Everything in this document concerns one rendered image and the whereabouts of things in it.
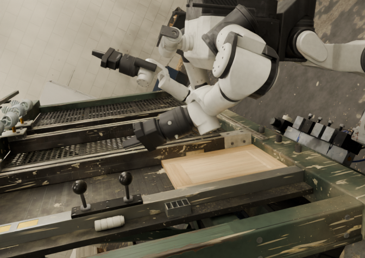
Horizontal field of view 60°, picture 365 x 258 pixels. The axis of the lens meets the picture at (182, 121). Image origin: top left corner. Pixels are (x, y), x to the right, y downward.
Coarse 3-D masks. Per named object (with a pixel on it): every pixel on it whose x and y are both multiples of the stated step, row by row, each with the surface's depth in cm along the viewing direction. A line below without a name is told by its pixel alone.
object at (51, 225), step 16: (256, 176) 102; (272, 176) 101; (288, 176) 102; (176, 192) 96; (192, 192) 95; (208, 192) 96; (224, 192) 98; (240, 192) 99; (128, 208) 90; (144, 208) 92; (160, 208) 93; (16, 224) 86; (48, 224) 85; (64, 224) 86; (80, 224) 88; (0, 240) 83; (16, 240) 84; (32, 240) 85
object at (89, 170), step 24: (168, 144) 132; (192, 144) 131; (216, 144) 134; (240, 144) 136; (0, 168) 117; (24, 168) 119; (48, 168) 118; (72, 168) 120; (96, 168) 122; (120, 168) 125; (0, 192) 115
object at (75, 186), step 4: (80, 180) 82; (76, 184) 81; (80, 184) 81; (84, 184) 82; (72, 188) 81; (76, 188) 81; (80, 188) 81; (84, 188) 81; (76, 192) 81; (80, 192) 81; (84, 192) 82; (80, 196) 85; (84, 200) 86; (84, 204) 87; (88, 204) 90; (80, 208) 89; (84, 208) 89; (88, 208) 89
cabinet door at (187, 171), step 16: (176, 160) 127; (192, 160) 126; (208, 160) 125; (224, 160) 124; (240, 160) 122; (256, 160) 121; (272, 160) 119; (176, 176) 113; (192, 176) 112; (208, 176) 111; (224, 176) 110; (240, 176) 108
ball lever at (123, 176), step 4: (124, 172) 85; (128, 172) 85; (120, 176) 84; (124, 176) 84; (128, 176) 84; (132, 176) 85; (120, 180) 84; (124, 180) 83; (128, 180) 84; (132, 180) 85; (124, 184) 84; (128, 184) 84; (128, 188) 88; (128, 192) 89; (128, 196) 90; (132, 196) 92; (124, 200) 91; (128, 200) 91; (132, 200) 92
